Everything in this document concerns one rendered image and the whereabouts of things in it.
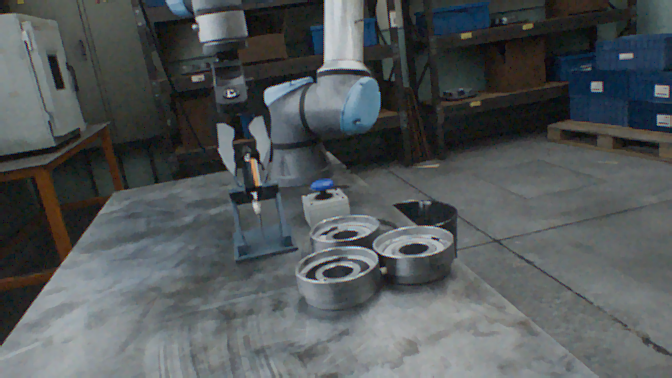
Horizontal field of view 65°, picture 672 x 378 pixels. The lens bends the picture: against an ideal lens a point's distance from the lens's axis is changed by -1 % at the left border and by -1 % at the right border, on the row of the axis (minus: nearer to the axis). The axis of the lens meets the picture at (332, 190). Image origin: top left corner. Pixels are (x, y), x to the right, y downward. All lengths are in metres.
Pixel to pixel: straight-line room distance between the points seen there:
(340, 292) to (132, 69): 3.95
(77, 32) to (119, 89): 0.50
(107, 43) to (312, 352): 4.06
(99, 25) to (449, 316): 4.12
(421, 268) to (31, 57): 2.43
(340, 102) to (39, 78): 1.97
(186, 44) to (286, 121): 3.53
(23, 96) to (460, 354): 2.55
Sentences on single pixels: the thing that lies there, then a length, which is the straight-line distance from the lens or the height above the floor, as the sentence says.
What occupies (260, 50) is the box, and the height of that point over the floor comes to 1.10.
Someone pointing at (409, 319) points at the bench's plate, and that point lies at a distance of 0.61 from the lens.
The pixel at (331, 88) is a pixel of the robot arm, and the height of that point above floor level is 1.01.
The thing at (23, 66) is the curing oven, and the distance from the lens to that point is 2.86.
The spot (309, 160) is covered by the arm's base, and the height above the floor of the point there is 0.85.
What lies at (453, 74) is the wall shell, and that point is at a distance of 5.15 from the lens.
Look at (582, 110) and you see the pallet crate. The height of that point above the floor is 0.24.
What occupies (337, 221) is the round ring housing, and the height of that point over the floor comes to 0.83.
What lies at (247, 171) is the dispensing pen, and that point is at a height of 0.92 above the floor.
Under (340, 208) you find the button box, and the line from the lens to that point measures 0.91.
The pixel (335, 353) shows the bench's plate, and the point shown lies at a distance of 0.57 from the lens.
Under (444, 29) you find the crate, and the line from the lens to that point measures 4.57.
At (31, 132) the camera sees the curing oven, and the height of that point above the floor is 0.90.
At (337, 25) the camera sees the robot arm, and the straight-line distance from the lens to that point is 1.17.
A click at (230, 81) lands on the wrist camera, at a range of 0.82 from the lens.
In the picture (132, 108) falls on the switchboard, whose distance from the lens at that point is 4.50.
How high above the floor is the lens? 1.11
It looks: 16 degrees down
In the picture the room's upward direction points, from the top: 9 degrees counter-clockwise
